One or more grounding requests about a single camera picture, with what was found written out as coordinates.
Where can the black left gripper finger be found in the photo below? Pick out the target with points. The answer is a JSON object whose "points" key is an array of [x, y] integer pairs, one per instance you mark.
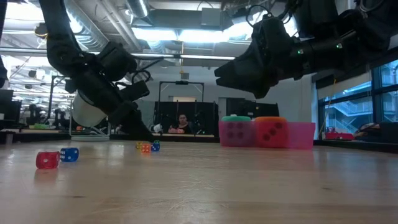
{"points": [[135, 129], [146, 126]]}

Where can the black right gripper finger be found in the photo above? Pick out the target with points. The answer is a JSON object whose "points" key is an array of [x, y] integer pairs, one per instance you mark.
{"points": [[245, 84], [239, 67]]}

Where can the large teal foam die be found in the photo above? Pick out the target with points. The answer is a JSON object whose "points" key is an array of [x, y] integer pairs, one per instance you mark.
{"points": [[235, 118]]}

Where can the large orange foam die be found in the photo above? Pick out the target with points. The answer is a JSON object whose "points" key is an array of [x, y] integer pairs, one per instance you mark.
{"points": [[270, 119]]}

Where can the small blue die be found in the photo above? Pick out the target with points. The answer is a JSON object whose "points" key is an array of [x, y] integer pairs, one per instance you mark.
{"points": [[70, 155], [155, 147]]}

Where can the pink translucent plastic bin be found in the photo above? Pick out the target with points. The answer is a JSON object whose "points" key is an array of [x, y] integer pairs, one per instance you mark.
{"points": [[301, 137]]}

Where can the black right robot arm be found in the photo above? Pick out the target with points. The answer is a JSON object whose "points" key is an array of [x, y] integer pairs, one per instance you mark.
{"points": [[357, 40]]}

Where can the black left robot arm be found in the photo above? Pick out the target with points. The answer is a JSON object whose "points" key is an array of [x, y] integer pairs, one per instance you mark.
{"points": [[62, 46]]}

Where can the small white round object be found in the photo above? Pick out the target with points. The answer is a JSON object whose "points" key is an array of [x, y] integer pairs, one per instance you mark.
{"points": [[157, 128]]}

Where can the small yellow die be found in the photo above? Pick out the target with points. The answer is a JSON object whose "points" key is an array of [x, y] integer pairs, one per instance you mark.
{"points": [[138, 145]]}

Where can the small orange die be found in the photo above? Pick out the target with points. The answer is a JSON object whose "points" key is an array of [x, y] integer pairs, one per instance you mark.
{"points": [[145, 148]]}

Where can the black cabinet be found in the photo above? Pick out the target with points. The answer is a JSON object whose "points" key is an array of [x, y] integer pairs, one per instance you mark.
{"points": [[248, 109]]}

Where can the white cylindrical container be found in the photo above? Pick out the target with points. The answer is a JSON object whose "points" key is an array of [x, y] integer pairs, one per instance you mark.
{"points": [[85, 116]]}

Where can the person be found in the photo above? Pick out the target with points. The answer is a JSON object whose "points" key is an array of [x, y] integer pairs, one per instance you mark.
{"points": [[182, 119]]}

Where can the white container stand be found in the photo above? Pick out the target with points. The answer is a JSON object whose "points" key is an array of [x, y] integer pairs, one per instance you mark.
{"points": [[90, 138]]}

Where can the black partition panel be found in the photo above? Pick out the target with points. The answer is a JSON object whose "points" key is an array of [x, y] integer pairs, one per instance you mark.
{"points": [[202, 118]]}

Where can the green desk object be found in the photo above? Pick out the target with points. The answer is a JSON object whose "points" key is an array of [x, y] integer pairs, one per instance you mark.
{"points": [[40, 126]]}

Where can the large glass window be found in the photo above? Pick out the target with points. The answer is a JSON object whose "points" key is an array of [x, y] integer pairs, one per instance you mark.
{"points": [[348, 112]]}

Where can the small red die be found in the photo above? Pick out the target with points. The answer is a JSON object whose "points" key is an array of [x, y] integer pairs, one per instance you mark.
{"points": [[53, 163]]}

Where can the red box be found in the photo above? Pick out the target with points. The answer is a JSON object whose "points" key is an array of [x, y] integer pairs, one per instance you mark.
{"points": [[340, 136]]}

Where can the black computer monitor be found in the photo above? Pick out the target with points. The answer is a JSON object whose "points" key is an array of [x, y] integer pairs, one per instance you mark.
{"points": [[6, 105]]}

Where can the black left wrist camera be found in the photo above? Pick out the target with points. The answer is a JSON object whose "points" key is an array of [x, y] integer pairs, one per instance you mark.
{"points": [[136, 91]]}

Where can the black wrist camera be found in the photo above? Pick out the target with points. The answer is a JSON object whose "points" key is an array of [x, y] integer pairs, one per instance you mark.
{"points": [[270, 31], [136, 91]]}

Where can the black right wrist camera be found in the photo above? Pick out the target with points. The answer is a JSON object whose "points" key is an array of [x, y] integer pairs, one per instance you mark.
{"points": [[270, 31]]}

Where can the black robot station frame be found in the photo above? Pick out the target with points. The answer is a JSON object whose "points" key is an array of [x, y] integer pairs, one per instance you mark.
{"points": [[182, 82]]}

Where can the black overhead camera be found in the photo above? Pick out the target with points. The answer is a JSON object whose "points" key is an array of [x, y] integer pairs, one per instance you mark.
{"points": [[40, 30]]}

